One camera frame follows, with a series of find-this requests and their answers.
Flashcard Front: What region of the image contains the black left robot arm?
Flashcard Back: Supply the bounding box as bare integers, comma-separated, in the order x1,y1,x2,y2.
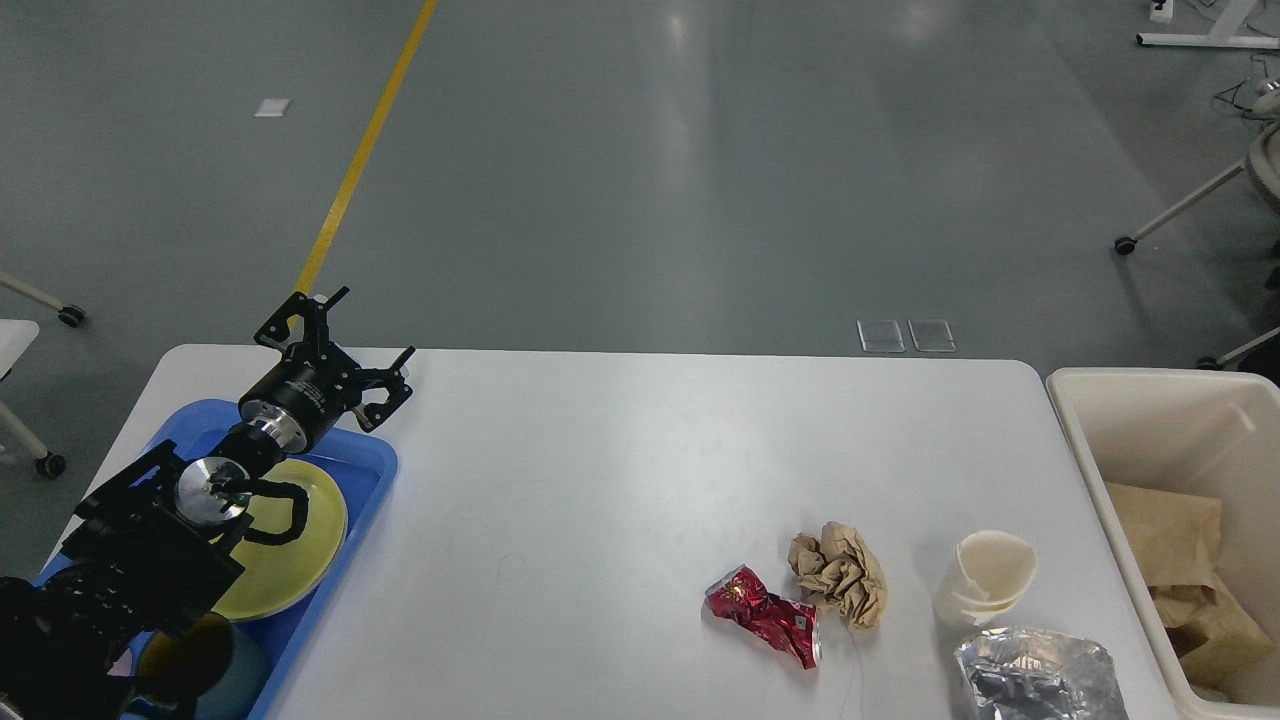
3,287,413,719

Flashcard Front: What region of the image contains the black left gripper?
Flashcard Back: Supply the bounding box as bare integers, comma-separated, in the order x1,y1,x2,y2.
238,286,416,455

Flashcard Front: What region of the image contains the clear floor plate right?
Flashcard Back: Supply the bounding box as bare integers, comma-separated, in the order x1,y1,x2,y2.
908,319,957,354

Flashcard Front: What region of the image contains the white desk base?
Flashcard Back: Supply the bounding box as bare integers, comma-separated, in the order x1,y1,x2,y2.
1135,1,1279,53

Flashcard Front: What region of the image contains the yellow plastic plate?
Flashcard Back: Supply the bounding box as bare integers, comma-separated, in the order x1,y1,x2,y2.
212,459,348,623

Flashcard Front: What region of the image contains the teal mug yellow inside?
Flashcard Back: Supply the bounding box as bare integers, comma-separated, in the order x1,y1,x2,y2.
134,612,271,719

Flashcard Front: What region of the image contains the crushed red can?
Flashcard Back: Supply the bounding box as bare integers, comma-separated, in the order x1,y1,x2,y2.
704,564,820,671

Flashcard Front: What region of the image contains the crumpled silver foil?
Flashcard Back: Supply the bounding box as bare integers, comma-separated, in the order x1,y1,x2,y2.
952,625,1129,719

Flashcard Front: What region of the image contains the white chair leg with caster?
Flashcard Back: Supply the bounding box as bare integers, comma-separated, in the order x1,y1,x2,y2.
1114,126,1280,259

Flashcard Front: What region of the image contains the clear floor plate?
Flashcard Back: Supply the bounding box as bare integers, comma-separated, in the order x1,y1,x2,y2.
856,319,906,354
908,319,957,354

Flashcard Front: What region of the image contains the beige plastic bin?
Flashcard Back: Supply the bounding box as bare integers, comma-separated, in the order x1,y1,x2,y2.
1046,368,1279,719

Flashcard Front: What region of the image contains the white paper cup stack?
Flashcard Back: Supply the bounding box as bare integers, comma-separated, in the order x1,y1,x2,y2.
933,530,1038,628

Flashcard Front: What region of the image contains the clear floor plate left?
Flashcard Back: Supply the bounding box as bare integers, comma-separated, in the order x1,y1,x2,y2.
856,319,906,354

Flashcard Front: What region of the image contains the white caster leg left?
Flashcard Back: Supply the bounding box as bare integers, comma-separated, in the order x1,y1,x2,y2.
1,272,86,328

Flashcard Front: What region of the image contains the brown paper bag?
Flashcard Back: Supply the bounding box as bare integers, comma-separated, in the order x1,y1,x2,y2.
1105,482,1224,629

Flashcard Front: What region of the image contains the blue plastic tray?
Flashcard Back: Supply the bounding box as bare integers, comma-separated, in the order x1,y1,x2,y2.
124,398,398,719

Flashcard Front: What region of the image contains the brown paper ball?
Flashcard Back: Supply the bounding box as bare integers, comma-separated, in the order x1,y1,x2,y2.
787,521,890,632

